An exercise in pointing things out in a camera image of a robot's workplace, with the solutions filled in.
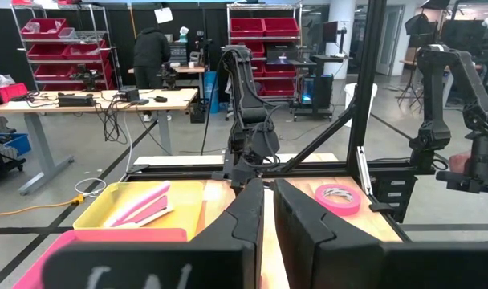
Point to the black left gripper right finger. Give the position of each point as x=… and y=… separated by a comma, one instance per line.
x=308, y=249

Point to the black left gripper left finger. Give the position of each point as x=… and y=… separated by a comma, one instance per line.
x=228, y=257

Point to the pink tape roll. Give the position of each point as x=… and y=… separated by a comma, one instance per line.
x=338, y=208

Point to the pink stapler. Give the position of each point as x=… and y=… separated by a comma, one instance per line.
x=143, y=200

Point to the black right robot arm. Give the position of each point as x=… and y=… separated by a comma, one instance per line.
x=248, y=100

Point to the blue barrel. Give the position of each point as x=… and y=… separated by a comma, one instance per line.
x=212, y=96

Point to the yellow plastic tray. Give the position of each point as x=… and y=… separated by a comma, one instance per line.
x=184, y=200

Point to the black equipment cart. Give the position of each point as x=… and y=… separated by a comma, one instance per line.
x=316, y=90

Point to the wooden desk with grey legs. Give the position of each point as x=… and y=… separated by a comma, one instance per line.
x=176, y=100

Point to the white waste bin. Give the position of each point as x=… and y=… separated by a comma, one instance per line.
x=348, y=100

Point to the wooden workbench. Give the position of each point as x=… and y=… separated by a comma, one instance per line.
x=188, y=69

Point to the pink plastic tray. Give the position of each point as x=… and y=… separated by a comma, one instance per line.
x=107, y=235

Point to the black power supply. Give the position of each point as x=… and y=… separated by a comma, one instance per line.
x=128, y=95

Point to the person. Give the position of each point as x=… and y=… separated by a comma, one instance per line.
x=151, y=52

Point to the white paper sheet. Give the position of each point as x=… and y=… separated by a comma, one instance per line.
x=163, y=15

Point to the white door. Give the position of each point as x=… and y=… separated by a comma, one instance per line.
x=388, y=40

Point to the person's hand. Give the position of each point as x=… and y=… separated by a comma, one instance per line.
x=458, y=162

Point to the black box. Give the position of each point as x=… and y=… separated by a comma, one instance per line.
x=75, y=100

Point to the blue storage bin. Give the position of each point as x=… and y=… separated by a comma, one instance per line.
x=19, y=143

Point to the red box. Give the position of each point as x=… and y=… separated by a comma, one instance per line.
x=13, y=92

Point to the black aluminium frame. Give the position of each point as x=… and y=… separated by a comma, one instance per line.
x=366, y=80

